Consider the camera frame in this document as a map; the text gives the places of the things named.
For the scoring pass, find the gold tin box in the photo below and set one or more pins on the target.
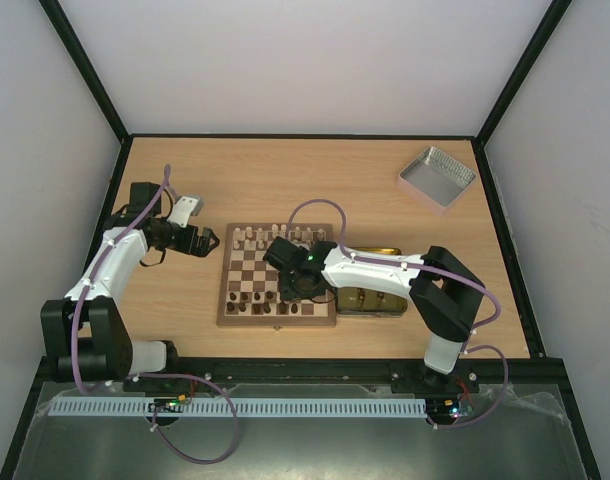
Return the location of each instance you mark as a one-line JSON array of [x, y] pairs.
[[360, 302]]

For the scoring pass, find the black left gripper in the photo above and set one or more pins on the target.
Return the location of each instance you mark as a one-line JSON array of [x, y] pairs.
[[188, 245]]

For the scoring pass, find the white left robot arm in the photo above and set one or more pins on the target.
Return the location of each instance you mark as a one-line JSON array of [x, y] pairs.
[[85, 338]]

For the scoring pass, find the black frame post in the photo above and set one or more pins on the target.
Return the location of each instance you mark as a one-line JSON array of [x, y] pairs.
[[70, 40], [535, 46]]

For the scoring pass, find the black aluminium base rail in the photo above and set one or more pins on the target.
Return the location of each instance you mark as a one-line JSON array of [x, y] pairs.
[[402, 376]]

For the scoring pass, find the black frame post right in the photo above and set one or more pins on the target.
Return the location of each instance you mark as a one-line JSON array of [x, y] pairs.
[[535, 46]]

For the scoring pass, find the silver tin lid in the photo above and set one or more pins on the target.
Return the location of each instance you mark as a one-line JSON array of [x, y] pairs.
[[435, 180]]

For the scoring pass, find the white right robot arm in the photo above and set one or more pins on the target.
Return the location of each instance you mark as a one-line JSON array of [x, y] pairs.
[[445, 293]]

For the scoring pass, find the wooden chess board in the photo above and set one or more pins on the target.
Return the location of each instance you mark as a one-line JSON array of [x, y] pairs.
[[245, 271]]

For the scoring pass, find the white slotted cable duct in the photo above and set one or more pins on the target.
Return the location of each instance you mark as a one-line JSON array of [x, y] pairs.
[[243, 407]]

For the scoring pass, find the black frame post left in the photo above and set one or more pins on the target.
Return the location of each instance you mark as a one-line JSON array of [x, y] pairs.
[[70, 40]]

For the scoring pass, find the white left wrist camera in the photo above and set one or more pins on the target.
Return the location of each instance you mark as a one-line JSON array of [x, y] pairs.
[[184, 209]]

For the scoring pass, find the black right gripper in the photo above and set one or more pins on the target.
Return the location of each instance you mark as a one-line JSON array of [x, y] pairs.
[[289, 288]]

